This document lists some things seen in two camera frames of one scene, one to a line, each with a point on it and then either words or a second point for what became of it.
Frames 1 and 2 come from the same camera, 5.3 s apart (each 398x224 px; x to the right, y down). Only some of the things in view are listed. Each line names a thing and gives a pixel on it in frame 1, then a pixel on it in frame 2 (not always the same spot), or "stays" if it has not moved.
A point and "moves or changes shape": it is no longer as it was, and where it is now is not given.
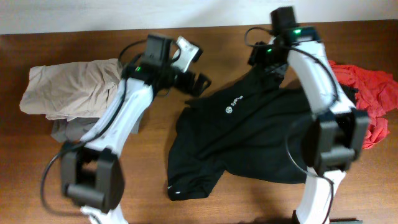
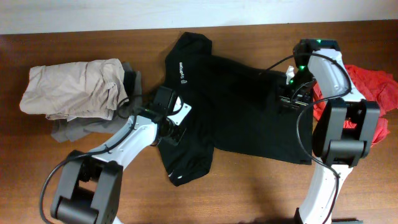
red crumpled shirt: (376, 93) stays
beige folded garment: (69, 91) stays
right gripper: (257, 56) -> (286, 100)
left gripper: (197, 86) -> (176, 137)
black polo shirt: (253, 130) moves or changes shape
